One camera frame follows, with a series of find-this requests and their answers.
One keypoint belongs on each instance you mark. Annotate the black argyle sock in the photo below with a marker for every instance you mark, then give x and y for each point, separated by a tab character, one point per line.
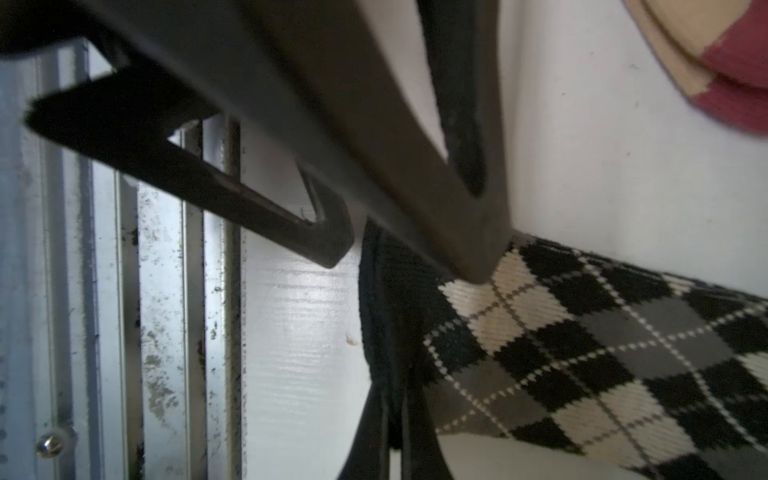
655	373

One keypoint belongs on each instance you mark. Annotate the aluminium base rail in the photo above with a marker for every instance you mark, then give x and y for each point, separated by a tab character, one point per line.
120	309

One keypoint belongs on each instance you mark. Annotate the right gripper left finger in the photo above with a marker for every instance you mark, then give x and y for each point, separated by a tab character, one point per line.
124	120

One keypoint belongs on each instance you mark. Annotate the beige maroon striped sock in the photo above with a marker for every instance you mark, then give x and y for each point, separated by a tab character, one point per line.
715	52

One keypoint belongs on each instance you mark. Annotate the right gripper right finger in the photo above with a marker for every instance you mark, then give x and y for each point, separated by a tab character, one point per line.
312	74

